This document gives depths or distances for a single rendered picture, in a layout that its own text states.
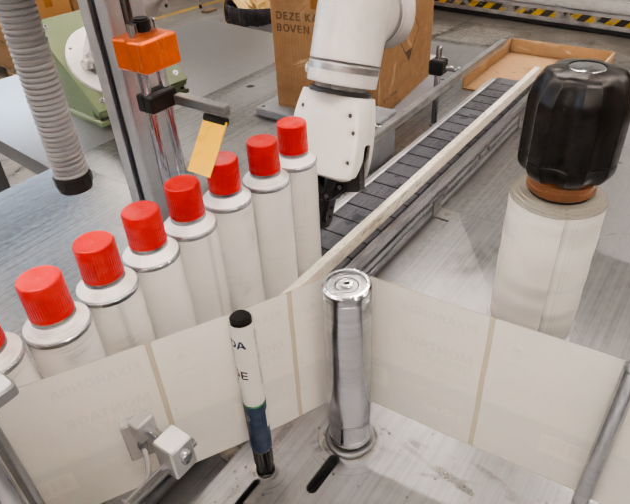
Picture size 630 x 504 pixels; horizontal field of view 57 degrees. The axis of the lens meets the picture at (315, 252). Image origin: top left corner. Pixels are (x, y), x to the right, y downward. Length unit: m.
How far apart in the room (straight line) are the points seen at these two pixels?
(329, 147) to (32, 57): 0.33
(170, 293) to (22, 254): 0.49
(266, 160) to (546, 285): 0.30
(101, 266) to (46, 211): 0.62
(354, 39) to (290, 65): 0.60
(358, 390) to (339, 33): 0.39
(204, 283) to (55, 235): 0.48
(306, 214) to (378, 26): 0.22
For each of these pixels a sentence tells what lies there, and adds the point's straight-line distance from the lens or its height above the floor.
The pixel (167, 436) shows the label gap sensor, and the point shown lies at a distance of 0.43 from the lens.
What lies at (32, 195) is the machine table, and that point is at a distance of 1.17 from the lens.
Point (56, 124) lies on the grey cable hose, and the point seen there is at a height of 1.15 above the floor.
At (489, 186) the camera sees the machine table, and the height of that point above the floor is 0.83.
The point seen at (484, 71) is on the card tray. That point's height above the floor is 0.83.
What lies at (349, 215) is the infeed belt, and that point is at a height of 0.88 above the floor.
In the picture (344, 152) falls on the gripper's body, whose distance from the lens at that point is 0.68.
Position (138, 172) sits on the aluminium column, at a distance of 0.69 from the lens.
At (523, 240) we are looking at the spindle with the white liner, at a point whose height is 1.03.
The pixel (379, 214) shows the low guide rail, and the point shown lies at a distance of 0.79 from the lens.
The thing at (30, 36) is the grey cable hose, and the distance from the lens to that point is 0.54.
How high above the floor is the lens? 1.34
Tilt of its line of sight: 36 degrees down
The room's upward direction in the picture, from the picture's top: 3 degrees counter-clockwise
